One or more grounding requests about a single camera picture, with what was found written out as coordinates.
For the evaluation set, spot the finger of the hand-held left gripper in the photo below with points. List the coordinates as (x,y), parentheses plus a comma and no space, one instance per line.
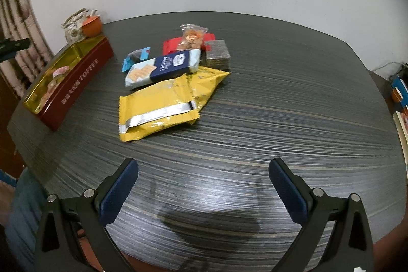
(14,47)

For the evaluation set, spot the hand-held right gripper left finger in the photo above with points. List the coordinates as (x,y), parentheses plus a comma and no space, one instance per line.
(116,195)

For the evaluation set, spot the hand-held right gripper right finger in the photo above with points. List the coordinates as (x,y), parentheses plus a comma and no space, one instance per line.
(290,195)

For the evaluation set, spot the red tin box gold inside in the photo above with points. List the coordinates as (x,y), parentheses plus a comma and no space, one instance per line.
(79,80)

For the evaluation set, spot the yellow snack bag silver seam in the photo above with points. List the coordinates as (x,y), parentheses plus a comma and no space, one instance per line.
(156,106)

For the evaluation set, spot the clear packet of fried twists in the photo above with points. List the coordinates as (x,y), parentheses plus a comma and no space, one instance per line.
(191,37)

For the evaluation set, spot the pink patterned curtain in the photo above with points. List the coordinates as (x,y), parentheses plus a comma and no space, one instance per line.
(22,23)

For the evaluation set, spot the pink wrapped candy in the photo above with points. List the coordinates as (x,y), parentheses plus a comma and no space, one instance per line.
(60,71)

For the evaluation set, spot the white orange snack packet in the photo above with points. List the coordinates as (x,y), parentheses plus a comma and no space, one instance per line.
(72,29)

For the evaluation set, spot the orange cup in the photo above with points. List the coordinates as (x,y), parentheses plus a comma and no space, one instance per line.
(92,26)

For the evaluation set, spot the blue cloth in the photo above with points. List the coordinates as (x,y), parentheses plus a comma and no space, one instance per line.
(27,214)

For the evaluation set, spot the small blue black snack packet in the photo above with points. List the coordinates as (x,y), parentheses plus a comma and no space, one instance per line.
(135,57)

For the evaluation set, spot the white book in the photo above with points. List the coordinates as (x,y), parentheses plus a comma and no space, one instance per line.
(402,138)

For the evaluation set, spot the blue box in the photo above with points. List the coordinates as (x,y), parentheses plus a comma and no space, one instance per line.
(400,85)

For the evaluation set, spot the red snack packet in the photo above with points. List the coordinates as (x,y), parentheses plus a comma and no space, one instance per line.
(170,45)

